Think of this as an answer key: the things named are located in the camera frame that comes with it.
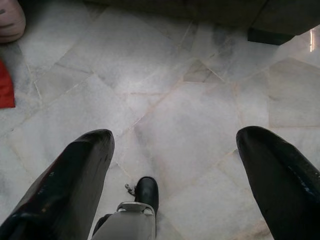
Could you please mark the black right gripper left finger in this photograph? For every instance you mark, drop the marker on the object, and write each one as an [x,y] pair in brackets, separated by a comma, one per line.
[62,190]

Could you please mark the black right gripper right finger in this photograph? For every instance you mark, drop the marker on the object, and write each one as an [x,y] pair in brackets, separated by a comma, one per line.
[282,185]

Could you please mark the red fabric pillow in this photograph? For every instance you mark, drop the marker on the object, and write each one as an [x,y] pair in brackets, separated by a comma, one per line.
[5,87]

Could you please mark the black sofa foot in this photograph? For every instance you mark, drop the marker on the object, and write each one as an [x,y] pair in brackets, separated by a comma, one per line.
[267,36]

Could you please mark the grey fabric sofa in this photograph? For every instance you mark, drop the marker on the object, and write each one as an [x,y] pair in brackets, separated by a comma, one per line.
[200,10]

